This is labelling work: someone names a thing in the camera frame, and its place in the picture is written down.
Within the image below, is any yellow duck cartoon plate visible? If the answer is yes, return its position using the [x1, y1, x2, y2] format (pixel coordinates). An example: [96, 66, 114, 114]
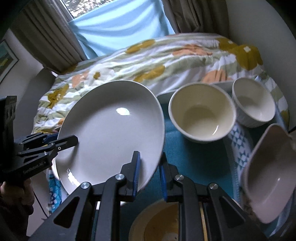
[128, 199, 232, 241]

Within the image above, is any plain white ribbed plate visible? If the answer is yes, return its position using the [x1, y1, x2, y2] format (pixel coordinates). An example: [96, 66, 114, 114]
[55, 80, 165, 193]

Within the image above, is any person's left hand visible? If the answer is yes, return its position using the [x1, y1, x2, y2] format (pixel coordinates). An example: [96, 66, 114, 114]
[1, 178, 35, 206]

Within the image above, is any brown chipped bowl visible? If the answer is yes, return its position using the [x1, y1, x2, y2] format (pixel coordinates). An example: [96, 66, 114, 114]
[241, 124, 295, 223]

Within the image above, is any cream cartoon bowl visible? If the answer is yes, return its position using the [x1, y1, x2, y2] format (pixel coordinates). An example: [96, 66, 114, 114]
[168, 83, 237, 144]

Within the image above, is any left grey drape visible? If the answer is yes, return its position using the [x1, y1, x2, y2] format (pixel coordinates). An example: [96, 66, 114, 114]
[10, 1, 87, 74]

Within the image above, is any grey drape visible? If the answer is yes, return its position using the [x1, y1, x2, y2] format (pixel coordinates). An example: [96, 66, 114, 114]
[10, 1, 87, 74]
[162, 0, 229, 37]

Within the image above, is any small white ribbed bowl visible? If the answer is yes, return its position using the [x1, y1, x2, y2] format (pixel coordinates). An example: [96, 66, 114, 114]
[232, 78, 276, 128]

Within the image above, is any light blue curtain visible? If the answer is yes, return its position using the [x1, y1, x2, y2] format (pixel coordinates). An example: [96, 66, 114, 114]
[69, 0, 175, 59]

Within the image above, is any floral quilt blanket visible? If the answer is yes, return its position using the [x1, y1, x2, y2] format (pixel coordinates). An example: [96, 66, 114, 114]
[33, 33, 290, 133]

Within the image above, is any right grey drape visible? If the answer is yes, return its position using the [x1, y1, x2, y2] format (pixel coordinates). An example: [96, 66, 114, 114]
[162, 0, 229, 37]

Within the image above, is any framed wall picture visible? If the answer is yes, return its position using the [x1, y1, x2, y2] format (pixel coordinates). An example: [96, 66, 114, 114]
[0, 40, 19, 83]

